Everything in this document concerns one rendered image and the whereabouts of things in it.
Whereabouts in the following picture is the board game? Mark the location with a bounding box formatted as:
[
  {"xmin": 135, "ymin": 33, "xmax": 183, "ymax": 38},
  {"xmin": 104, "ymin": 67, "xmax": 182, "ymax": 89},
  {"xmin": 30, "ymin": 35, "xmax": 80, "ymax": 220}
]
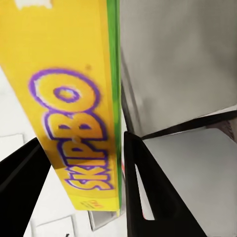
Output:
[{"xmin": 0, "ymin": 0, "xmax": 123, "ymax": 218}]

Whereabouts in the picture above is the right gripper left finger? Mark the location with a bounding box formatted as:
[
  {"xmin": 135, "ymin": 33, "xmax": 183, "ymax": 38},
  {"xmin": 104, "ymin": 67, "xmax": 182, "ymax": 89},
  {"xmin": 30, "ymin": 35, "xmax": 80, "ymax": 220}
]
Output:
[{"xmin": 0, "ymin": 137, "xmax": 52, "ymax": 237}]

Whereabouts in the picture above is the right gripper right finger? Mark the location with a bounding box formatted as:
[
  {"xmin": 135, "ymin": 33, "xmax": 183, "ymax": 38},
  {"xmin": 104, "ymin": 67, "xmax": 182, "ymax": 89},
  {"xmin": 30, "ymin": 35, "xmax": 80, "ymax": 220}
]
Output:
[{"xmin": 123, "ymin": 131, "xmax": 207, "ymax": 237}]

